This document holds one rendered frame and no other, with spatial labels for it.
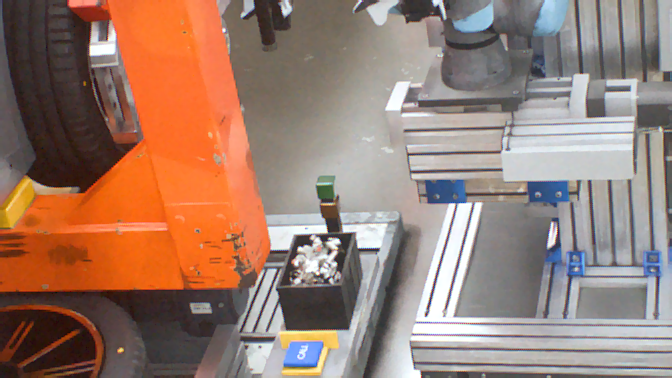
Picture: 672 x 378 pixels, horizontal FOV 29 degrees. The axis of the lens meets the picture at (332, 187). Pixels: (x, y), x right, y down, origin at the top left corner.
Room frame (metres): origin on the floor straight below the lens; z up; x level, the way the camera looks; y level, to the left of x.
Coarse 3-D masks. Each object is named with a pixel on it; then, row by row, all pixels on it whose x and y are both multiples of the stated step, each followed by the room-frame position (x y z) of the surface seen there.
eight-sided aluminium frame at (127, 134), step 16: (96, 32) 2.67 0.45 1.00; (112, 32) 2.65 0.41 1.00; (96, 48) 2.64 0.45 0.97; (112, 48) 2.63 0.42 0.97; (96, 64) 2.63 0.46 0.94; (112, 64) 2.62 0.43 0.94; (112, 80) 2.67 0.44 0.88; (112, 96) 2.65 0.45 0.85; (128, 96) 2.63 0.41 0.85; (112, 112) 2.63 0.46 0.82; (128, 112) 2.62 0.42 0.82; (112, 128) 2.63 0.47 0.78; (128, 128) 2.62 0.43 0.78; (128, 144) 2.64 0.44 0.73
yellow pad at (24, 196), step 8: (24, 184) 2.54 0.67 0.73; (16, 192) 2.51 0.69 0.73; (24, 192) 2.52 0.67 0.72; (32, 192) 2.55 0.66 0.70; (8, 200) 2.48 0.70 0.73; (16, 200) 2.48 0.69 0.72; (24, 200) 2.51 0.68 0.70; (32, 200) 2.54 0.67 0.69; (0, 208) 2.45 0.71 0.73; (8, 208) 2.45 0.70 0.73; (16, 208) 2.47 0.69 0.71; (24, 208) 2.50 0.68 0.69; (0, 216) 2.44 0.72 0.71; (8, 216) 2.44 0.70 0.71; (16, 216) 2.46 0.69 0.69; (0, 224) 2.44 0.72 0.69; (8, 224) 2.44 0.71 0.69; (16, 224) 2.45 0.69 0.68
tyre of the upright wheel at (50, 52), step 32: (32, 0) 2.71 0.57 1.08; (64, 0) 2.68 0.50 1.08; (32, 32) 2.67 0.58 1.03; (64, 32) 2.64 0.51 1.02; (32, 64) 2.64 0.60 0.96; (64, 64) 2.61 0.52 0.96; (32, 96) 2.62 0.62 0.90; (64, 96) 2.60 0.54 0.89; (32, 128) 2.63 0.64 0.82; (64, 128) 2.61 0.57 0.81; (96, 128) 2.62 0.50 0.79; (64, 160) 2.65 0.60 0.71; (96, 160) 2.62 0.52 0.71
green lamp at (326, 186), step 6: (318, 180) 2.43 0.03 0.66; (324, 180) 2.42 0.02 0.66; (330, 180) 2.42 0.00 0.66; (318, 186) 2.41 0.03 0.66; (324, 186) 2.41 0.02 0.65; (330, 186) 2.40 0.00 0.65; (336, 186) 2.43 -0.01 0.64; (318, 192) 2.41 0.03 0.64; (324, 192) 2.41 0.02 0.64; (330, 192) 2.40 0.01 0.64; (336, 192) 2.42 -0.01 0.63; (324, 198) 2.41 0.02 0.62; (330, 198) 2.41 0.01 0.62
